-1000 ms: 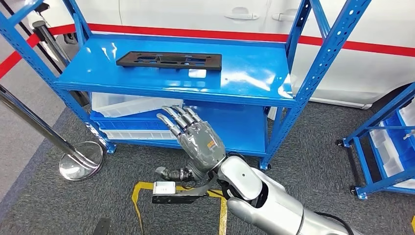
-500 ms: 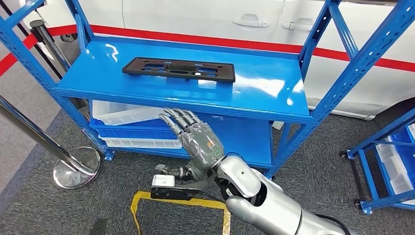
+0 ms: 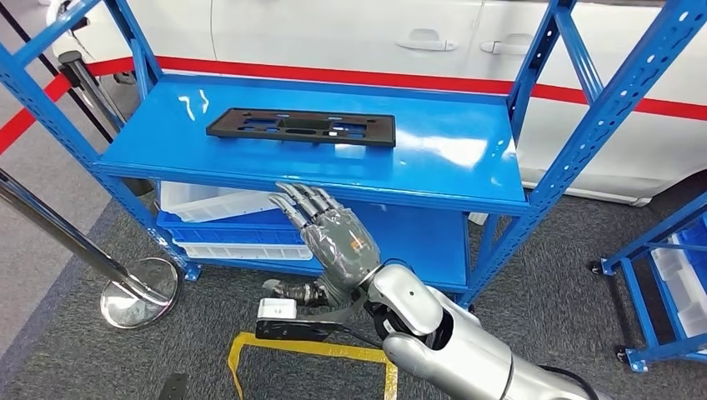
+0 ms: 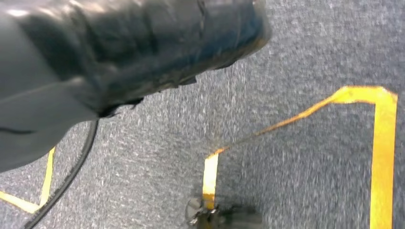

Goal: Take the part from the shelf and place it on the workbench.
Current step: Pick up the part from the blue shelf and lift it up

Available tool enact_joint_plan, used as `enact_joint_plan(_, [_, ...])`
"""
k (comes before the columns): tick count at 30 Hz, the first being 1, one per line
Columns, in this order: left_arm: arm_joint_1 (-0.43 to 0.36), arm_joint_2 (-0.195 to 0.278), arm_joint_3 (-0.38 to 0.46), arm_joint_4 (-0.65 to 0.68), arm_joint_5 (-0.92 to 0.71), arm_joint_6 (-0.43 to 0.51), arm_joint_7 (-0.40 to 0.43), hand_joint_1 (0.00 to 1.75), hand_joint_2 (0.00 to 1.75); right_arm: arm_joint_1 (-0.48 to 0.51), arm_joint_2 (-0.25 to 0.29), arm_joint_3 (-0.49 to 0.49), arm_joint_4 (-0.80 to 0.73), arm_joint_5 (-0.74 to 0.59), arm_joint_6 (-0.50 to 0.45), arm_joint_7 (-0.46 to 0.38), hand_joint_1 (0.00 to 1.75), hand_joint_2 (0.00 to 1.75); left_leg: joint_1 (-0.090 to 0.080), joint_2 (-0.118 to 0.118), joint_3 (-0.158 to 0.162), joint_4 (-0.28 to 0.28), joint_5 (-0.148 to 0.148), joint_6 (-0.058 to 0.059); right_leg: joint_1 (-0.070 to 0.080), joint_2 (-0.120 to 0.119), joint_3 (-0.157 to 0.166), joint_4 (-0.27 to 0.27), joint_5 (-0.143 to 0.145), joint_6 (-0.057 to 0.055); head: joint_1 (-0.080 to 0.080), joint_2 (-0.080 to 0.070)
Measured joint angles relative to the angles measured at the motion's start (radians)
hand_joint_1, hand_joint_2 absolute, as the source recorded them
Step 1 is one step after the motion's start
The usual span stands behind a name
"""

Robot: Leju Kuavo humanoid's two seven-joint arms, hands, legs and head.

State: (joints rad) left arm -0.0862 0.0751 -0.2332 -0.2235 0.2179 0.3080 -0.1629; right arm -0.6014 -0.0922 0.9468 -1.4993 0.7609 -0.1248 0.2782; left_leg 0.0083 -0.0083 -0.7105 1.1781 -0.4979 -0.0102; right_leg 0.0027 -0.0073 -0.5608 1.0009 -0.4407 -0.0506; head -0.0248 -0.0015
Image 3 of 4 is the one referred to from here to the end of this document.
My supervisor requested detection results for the blue plastic crate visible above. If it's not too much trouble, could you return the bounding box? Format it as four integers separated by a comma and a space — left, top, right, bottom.
676, 215, 707, 261
156, 207, 310, 247

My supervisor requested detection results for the red barrier belt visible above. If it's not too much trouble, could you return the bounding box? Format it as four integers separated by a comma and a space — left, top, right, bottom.
0, 55, 707, 156

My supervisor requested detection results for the blue wheeled shelf rack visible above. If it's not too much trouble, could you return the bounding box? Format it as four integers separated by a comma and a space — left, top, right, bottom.
589, 192, 707, 373

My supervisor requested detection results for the chrome stanchion with chrome base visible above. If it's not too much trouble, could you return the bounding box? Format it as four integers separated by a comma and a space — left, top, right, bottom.
0, 167, 181, 331

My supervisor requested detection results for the thin black pole stanchion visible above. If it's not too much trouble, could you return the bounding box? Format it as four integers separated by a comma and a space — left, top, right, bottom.
0, 2, 114, 145

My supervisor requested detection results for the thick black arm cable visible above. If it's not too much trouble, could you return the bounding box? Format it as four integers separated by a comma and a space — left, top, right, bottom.
538, 365, 600, 400

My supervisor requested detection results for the thin black camera cable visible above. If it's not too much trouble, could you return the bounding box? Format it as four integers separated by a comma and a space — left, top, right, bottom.
333, 325, 385, 350

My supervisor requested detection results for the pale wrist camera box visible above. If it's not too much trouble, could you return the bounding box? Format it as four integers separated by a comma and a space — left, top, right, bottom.
257, 297, 298, 322

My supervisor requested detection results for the chrome stanchion with dark head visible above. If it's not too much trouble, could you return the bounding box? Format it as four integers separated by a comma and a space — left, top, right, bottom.
58, 50, 157, 198

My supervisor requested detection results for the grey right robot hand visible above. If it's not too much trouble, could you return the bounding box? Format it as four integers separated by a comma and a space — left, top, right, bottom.
262, 182, 384, 308

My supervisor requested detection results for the white car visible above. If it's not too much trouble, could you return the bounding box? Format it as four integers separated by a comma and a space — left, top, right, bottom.
47, 0, 707, 208

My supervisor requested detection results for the small black flat plate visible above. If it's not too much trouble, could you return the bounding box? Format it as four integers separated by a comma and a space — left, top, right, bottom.
158, 372, 190, 400

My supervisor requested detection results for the blue metal shelf rack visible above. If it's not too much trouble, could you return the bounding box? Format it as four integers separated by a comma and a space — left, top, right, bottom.
0, 0, 707, 310

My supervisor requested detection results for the long black plastic part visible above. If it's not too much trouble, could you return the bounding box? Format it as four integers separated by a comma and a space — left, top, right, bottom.
205, 107, 397, 148

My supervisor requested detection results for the translucent white plastic bin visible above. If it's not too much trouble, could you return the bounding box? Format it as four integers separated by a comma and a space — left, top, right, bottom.
160, 181, 280, 223

